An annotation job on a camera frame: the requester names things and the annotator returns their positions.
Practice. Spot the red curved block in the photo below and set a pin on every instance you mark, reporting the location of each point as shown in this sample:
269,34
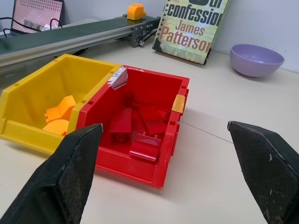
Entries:
144,148

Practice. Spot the red flat tile block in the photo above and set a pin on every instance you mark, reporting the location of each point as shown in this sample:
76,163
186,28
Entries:
153,121

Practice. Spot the James Patterson paperback book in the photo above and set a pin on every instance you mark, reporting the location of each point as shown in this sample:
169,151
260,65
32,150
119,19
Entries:
187,30

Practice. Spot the rounded orange block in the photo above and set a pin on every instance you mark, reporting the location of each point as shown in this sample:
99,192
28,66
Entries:
57,127

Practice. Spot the yellow plastic storage bin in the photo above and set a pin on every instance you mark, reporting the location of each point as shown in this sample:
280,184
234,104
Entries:
35,93

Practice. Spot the orange toy building block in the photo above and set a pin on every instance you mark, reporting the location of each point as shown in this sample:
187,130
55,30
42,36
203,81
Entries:
136,12

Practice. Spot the yellow tape piece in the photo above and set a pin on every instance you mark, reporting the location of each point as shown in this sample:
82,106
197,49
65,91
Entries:
178,103

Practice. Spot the green conveyor belt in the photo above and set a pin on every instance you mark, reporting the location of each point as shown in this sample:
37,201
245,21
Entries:
58,39

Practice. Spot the red plastic storage bin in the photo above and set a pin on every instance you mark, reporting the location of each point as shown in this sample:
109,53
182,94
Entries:
149,112

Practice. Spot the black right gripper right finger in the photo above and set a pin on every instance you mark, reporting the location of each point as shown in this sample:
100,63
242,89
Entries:
264,163

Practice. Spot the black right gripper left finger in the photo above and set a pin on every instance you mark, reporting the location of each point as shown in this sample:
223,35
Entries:
65,177

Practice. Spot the white paper label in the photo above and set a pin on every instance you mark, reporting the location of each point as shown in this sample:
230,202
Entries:
119,79

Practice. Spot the orange block with studs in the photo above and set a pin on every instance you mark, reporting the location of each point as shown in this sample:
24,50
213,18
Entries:
61,108

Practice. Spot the purple plastic bowl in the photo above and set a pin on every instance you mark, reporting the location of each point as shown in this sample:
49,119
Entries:
255,60

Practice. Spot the red sloped roof block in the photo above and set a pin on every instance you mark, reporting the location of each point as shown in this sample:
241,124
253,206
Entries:
121,124

